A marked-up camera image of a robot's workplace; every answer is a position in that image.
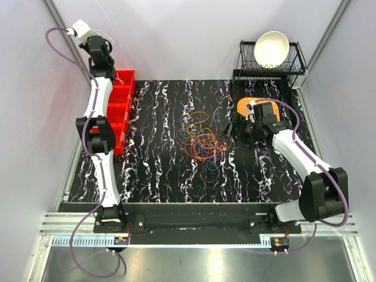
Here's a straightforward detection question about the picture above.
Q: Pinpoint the yellow cable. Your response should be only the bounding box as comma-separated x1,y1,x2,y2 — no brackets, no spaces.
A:
187,110,210,133

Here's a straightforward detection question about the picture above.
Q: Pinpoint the white bowl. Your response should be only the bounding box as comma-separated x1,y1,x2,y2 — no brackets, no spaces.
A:
254,31,290,69

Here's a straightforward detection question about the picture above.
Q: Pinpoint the red bin nearest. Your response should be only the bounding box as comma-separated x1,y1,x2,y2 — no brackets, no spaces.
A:
111,123,128,156

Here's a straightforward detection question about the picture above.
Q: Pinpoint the white cup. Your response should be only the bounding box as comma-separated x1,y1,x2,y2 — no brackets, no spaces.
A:
288,69,309,90

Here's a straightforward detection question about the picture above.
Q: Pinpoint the aluminium frame post right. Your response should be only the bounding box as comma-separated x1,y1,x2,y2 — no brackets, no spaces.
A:
307,0,353,74

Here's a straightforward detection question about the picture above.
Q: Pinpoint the red bin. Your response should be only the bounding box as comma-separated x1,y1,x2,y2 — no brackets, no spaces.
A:
109,85,134,104
107,103,130,125
114,69,135,86
111,123,128,156

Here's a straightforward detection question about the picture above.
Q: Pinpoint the right purple robot hose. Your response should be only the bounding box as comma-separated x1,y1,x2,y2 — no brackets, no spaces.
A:
255,98,350,255

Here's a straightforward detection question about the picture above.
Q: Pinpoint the red bin farthest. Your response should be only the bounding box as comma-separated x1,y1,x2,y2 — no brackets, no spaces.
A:
114,69,135,86

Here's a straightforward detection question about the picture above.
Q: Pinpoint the black dish rack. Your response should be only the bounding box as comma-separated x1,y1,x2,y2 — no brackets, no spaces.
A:
232,41,307,82

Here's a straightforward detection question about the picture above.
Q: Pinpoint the orange cable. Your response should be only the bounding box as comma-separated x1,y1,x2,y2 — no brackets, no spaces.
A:
182,133,233,162

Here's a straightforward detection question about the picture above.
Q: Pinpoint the orange woven mat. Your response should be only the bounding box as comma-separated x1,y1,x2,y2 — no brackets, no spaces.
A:
237,97,280,122

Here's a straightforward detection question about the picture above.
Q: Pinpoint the left purple robot hose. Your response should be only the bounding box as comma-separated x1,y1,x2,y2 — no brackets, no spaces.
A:
45,27,127,278

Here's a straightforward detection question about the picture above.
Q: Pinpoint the blue cable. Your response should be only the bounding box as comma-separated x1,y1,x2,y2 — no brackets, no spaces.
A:
205,158,221,173

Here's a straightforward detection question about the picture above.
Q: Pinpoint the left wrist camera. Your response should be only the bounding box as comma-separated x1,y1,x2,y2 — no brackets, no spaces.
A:
66,19,96,44

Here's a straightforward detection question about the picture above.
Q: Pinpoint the purple robot hose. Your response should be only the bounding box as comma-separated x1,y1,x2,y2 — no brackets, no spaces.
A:
255,98,350,255
45,27,127,278

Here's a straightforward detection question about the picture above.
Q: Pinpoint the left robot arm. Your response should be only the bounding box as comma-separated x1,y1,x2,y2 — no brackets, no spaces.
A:
76,34,127,233

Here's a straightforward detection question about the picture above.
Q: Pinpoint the white cable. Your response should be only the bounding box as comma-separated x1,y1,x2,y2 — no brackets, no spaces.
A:
93,29,126,86

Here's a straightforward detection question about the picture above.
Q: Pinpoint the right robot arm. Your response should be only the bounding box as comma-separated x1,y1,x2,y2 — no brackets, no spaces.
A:
224,98,349,233

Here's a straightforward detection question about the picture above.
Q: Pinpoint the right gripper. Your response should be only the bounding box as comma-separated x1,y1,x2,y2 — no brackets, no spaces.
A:
217,112,261,151

